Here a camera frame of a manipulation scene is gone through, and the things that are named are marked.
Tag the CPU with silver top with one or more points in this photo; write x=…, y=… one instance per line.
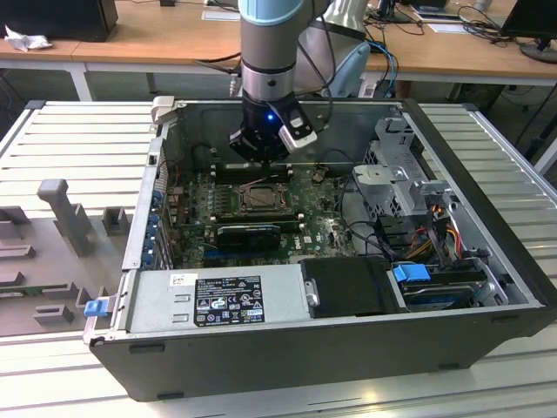
x=262, y=198

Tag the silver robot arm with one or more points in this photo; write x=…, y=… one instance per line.
x=267, y=43

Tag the RAM slot white clips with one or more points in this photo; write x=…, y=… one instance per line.
x=294, y=218
x=297, y=226
x=224, y=175

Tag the CPU socket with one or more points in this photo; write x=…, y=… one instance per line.
x=285, y=201

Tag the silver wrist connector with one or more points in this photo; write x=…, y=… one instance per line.
x=235, y=85

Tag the round silver coin battery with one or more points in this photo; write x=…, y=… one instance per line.
x=317, y=176

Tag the green motherboard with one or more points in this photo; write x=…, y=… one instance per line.
x=317, y=209

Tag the grey case latch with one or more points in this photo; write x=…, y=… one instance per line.
x=162, y=109

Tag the graphics card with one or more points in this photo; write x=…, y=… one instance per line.
x=248, y=238

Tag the silver drive cage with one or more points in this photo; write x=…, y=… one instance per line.
x=383, y=178

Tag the black plastic shroud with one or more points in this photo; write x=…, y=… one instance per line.
x=348, y=287

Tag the silver power supply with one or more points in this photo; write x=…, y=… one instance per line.
x=152, y=305

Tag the hard disk in blue carrier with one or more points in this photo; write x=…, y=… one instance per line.
x=409, y=276

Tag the white paper sheet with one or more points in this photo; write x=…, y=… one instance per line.
x=444, y=26

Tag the black and silver PC case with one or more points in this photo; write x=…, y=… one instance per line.
x=304, y=361

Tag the black computer tower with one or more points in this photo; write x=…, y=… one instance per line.
x=56, y=17

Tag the blue plastic latch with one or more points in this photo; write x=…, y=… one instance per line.
x=95, y=308

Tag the grey parts rack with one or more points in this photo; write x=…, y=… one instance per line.
x=52, y=261

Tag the crumpled white paper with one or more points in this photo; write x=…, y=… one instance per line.
x=26, y=41

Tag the black monitor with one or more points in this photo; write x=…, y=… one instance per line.
x=531, y=17

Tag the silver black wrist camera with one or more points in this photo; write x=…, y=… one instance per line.
x=300, y=132

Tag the wooden desk white frame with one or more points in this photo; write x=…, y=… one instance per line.
x=457, y=52
x=152, y=39

